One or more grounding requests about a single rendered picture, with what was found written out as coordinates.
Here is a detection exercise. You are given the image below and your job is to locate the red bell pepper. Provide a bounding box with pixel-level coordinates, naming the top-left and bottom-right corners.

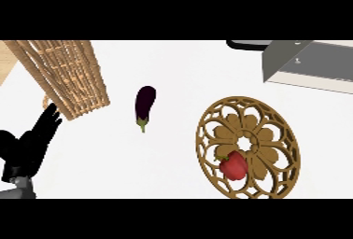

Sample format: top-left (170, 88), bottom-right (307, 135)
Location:
top-left (217, 150), bottom-right (250, 181)

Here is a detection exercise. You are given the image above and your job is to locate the dark purple eggplant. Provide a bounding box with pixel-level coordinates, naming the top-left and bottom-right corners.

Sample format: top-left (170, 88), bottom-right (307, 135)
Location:
top-left (134, 85), bottom-right (157, 134)

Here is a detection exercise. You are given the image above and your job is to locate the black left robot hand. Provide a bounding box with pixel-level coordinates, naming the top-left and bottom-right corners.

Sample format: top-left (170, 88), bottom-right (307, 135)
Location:
top-left (0, 103), bottom-right (64, 184)

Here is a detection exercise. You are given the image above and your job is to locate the pale wooden board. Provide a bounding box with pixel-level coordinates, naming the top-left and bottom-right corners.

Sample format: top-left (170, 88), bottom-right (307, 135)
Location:
top-left (0, 40), bottom-right (19, 88)

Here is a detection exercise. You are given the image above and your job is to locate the round brown openwork placemat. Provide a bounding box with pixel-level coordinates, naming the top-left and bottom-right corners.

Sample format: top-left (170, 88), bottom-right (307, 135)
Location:
top-left (195, 95), bottom-right (301, 200)

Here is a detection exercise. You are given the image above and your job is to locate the grey open drawer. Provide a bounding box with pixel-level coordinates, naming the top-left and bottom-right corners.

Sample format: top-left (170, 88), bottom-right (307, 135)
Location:
top-left (260, 40), bottom-right (353, 94)

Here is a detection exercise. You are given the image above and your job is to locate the black curved object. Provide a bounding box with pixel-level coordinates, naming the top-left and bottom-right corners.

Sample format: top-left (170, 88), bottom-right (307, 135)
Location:
top-left (225, 40), bottom-right (270, 51)

